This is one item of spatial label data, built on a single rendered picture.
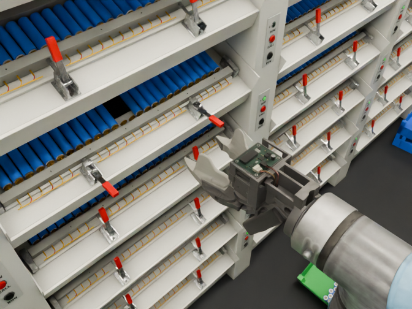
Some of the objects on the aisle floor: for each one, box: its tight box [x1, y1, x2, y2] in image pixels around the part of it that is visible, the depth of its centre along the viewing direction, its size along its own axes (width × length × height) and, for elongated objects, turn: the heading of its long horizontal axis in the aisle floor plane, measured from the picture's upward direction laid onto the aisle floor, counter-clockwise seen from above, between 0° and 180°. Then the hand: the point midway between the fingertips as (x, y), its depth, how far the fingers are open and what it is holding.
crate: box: [297, 262, 335, 306], centre depth 160 cm, size 30×20×8 cm
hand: (205, 154), depth 68 cm, fingers open, 6 cm apart
